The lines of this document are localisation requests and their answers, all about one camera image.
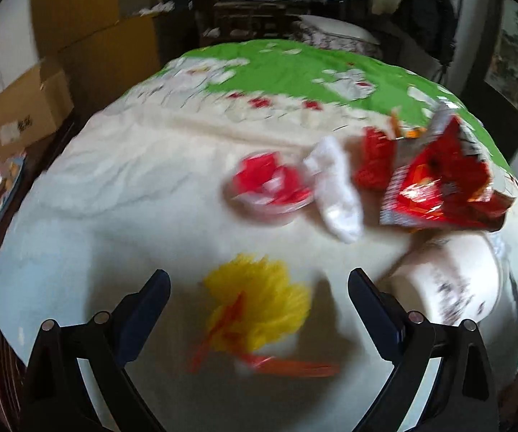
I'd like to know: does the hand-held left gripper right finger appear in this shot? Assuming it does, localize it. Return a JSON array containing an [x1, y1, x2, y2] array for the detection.
[[348, 267, 500, 432]]

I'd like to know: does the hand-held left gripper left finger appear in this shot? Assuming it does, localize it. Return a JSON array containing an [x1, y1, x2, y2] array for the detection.
[[23, 269, 172, 432]]

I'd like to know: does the large red foil snack bag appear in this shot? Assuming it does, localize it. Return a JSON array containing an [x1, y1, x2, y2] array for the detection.
[[378, 101, 516, 235]]

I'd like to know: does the white tissue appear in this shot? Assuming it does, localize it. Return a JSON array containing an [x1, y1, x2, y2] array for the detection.
[[303, 136, 364, 244]]

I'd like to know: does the small red snack packet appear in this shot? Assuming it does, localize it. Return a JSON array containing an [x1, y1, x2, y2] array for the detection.
[[353, 126, 397, 190]]

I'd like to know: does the red white wrapper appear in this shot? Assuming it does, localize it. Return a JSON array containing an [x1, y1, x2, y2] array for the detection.
[[230, 153, 316, 226]]

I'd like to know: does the small brown cardboard box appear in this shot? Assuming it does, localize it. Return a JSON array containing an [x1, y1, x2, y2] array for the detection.
[[0, 56, 75, 149]]

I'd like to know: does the black hanging jacket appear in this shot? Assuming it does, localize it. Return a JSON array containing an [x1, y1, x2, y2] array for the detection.
[[394, 0, 458, 68]]

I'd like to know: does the wooden wardrobe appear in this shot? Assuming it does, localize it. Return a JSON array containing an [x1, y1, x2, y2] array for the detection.
[[29, 0, 165, 113]]

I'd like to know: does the dark wooden cabinet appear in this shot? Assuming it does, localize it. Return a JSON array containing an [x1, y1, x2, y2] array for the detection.
[[196, 0, 305, 48]]

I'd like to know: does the framed wall picture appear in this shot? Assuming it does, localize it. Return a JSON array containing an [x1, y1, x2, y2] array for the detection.
[[484, 0, 518, 109]]

